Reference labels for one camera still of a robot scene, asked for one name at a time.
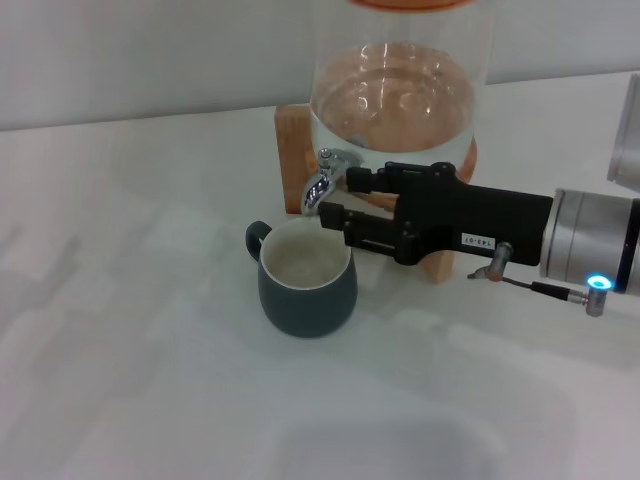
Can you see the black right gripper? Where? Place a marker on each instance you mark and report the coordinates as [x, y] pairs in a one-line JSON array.
[[475, 220]]

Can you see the dark grey ceramic mug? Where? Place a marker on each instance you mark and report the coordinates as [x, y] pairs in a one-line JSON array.
[[310, 305]]

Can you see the chrome metal faucet tap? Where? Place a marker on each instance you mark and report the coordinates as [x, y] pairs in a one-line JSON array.
[[317, 192]]

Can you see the wooden dispenser stand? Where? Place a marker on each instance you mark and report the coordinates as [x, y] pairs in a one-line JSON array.
[[292, 160]]

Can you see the clear glass water dispenser jar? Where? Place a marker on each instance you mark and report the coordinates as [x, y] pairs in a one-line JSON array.
[[400, 100]]

